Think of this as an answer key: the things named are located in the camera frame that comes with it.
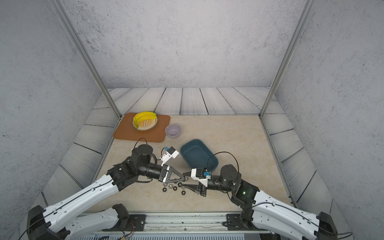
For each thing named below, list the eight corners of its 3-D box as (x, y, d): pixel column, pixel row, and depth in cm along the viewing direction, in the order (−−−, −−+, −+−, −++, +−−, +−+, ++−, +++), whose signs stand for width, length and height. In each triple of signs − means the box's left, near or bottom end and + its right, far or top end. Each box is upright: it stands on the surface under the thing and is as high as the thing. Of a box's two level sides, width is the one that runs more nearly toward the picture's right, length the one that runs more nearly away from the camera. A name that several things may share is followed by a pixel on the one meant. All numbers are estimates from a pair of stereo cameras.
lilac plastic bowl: (165, 140, 108) (164, 134, 103) (167, 126, 117) (166, 120, 112) (180, 140, 108) (179, 134, 103) (181, 126, 117) (181, 120, 112)
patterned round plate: (132, 133, 112) (131, 131, 110) (133, 122, 120) (132, 120, 118) (158, 128, 115) (158, 127, 113) (157, 117, 123) (157, 116, 121)
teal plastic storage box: (199, 180, 89) (200, 176, 85) (176, 150, 103) (176, 146, 98) (221, 164, 96) (222, 160, 92) (197, 138, 109) (196, 133, 105)
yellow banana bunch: (136, 128, 112) (134, 124, 109) (131, 120, 118) (129, 116, 114) (156, 118, 119) (155, 114, 116) (150, 111, 125) (149, 107, 121)
